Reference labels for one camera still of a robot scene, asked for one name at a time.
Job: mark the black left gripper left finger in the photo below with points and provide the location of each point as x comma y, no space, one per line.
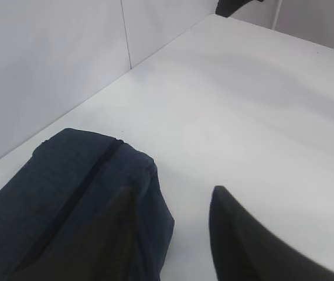
104,250

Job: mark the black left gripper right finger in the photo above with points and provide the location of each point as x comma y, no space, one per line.
273,238

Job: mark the dark blue lunch bag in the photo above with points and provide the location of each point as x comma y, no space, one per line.
69,179

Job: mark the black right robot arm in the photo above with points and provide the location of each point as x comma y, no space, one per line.
226,8

